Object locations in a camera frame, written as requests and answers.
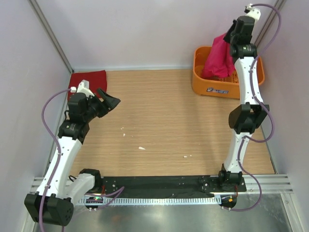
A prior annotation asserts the pink t shirt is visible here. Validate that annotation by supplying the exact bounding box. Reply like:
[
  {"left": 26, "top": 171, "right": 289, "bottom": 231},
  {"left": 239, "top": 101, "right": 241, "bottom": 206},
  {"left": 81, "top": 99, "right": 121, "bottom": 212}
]
[{"left": 202, "top": 34, "right": 235, "bottom": 79}]

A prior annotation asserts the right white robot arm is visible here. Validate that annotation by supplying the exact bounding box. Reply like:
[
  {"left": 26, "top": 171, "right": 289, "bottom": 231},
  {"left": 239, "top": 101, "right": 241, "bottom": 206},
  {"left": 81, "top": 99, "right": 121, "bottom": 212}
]
[{"left": 217, "top": 16, "right": 269, "bottom": 191}]

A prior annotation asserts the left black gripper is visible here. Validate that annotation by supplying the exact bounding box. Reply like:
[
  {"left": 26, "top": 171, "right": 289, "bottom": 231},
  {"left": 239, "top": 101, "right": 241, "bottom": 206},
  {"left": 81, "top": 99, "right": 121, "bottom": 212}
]
[{"left": 83, "top": 88, "right": 120, "bottom": 122}]

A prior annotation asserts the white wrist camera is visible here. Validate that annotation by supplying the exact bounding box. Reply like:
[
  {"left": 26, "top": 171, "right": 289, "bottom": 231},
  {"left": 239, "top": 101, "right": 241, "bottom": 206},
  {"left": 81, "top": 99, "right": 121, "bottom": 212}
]
[
  {"left": 70, "top": 80, "right": 95, "bottom": 97},
  {"left": 244, "top": 3, "right": 261, "bottom": 21}
]

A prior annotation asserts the folded dark red t shirt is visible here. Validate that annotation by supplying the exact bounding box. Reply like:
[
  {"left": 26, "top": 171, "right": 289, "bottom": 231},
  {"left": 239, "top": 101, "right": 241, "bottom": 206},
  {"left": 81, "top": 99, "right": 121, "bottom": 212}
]
[{"left": 69, "top": 70, "right": 107, "bottom": 96}]

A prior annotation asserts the white slotted cable duct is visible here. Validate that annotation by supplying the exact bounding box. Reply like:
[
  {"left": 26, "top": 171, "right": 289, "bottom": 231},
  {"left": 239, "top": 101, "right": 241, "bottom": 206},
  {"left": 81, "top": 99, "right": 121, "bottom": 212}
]
[{"left": 77, "top": 195, "right": 221, "bottom": 206}]

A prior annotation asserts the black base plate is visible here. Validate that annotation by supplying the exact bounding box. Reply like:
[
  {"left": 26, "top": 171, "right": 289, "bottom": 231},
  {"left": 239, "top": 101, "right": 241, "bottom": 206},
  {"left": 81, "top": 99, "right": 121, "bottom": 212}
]
[{"left": 101, "top": 175, "right": 247, "bottom": 199}]

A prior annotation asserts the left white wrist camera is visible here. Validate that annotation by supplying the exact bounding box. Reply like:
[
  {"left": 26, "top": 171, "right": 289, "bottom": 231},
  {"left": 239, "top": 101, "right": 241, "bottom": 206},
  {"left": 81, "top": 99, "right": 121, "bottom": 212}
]
[{"left": 70, "top": 80, "right": 95, "bottom": 97}]

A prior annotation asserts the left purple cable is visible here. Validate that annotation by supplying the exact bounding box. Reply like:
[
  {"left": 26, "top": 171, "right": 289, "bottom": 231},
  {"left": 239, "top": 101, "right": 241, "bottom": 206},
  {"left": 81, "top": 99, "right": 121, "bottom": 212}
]
[{"left": 38, "top": 87, "right": 125, "bottom": 232}]

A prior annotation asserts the orange plastic basket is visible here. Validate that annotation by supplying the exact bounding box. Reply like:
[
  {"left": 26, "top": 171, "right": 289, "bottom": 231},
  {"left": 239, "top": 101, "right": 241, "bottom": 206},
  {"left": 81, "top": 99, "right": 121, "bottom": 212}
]
[{"left": 192, "top": 46, "right": 265, "bottom": 104}]

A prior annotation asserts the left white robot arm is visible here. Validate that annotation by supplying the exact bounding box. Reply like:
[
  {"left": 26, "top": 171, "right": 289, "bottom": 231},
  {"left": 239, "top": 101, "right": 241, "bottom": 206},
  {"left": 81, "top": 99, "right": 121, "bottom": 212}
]
[{"left": 24, "top": 88, "right": 121, "bottom": 231}]

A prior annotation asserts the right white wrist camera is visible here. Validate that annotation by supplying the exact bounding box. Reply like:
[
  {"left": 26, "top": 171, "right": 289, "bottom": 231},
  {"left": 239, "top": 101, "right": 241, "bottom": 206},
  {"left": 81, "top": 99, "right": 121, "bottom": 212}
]
[{"left": 244, "top": 3, "right": 261, "bottom": 21}]

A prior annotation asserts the aluminium frame rail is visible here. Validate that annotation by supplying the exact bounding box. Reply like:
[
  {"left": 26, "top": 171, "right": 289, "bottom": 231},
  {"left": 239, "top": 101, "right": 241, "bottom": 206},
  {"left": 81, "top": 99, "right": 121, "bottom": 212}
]
[{"left": 31, "top": 173, "right": 294, "bottom": 195}]

